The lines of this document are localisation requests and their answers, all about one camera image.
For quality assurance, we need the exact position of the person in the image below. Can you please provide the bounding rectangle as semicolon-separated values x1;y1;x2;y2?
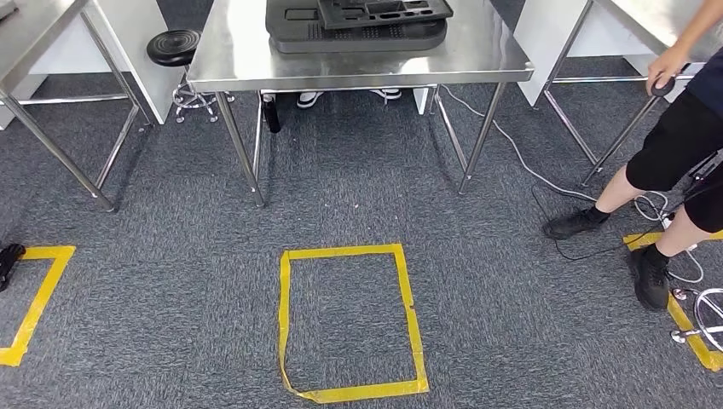
296;87;403;110
541;0;723;313

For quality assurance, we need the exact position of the small black device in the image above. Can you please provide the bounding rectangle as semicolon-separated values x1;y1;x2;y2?
0;243;26;293

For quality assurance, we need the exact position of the black plastic bracket panel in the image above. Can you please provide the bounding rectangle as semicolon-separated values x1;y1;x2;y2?
315;0;454;31

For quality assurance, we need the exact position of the white table with steel legs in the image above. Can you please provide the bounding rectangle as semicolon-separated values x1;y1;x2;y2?
512;0;707;108

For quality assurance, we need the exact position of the small black upright object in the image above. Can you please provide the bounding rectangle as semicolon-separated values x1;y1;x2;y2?
262;95;282;135

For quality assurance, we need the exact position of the black floor cable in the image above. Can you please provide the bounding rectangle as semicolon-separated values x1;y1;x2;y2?
530;183;687;262

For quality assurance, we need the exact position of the person's hand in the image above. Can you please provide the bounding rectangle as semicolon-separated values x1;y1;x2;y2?
646;48;691;91

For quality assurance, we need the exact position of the stainless steel workbench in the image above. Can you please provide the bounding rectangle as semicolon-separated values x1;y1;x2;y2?
186;0;535;209
541;0;723;188
0;0;153;214

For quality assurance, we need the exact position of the chrome stool base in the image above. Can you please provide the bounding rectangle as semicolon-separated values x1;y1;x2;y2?
670;287;723;354
171;65;235;124

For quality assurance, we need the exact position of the black engine cover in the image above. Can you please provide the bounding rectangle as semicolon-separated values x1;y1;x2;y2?
265;0;449;55

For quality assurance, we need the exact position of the white floor cable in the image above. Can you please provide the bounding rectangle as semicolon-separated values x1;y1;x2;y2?
440;84;707;285

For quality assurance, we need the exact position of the yellow floor tape outline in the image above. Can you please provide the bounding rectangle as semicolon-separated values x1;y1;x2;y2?
622;230;723;374
0;245;77;368

